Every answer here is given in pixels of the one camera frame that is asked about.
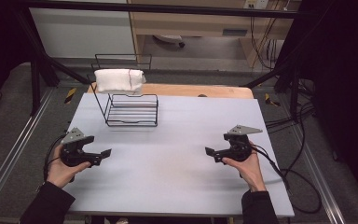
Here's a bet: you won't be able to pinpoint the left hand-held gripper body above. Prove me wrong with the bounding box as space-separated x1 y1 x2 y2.
59 127 94 168

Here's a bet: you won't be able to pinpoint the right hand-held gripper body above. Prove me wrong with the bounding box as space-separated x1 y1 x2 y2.
227 124 264 162

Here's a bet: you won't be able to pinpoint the white towel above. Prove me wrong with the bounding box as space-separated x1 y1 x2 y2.
93 68 147 95

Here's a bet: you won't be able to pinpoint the black wire rack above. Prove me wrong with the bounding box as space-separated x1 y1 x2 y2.
86 53 159 128

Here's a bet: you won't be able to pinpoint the person's left hand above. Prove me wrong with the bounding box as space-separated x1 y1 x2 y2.
46 144 92 189

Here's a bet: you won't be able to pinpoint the person's right hand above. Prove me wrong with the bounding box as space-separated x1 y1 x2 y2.
222 141 267 193

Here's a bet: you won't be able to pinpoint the yellow black tape strip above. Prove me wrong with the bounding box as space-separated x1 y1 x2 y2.
63 87 77 105
264 92 282 108

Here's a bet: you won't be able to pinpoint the wooden board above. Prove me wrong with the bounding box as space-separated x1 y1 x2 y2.
87 81 255 100

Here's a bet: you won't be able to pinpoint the white cabinet panel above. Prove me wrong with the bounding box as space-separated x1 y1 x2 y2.
30 7 137 60

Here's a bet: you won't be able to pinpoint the office chair base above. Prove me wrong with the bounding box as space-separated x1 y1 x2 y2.
152 34 186 49

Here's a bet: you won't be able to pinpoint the black curtain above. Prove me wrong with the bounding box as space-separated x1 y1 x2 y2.
301 0 358 213
0 0 35 110

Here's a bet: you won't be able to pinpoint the light wooden desk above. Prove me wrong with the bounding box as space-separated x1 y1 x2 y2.
127 0 302 69

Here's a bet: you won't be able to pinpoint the left hand-held gripper cable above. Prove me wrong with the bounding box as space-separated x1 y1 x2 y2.
42 133 68 183

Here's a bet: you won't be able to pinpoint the hand-held gripper cable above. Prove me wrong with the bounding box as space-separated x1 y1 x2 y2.
250 144 323 215
42 133 68 183

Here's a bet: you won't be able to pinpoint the aluminium rail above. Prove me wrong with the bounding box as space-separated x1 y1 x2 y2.
0 88 56 216
291 124 347 224

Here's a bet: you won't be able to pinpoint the black floor cables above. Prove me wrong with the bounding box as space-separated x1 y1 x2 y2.
265 77 317 175

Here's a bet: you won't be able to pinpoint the hanging desk cables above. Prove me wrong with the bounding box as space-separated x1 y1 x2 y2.
249 15 282 71

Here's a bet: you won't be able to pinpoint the right hand-held gripper cable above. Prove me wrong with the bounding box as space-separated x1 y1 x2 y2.
250 144 323 215

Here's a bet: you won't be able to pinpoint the white wall socket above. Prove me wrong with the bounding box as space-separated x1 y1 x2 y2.
243 0 270 9

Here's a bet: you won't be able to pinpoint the black metal frame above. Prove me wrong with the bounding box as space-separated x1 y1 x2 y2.
10 0 320 123

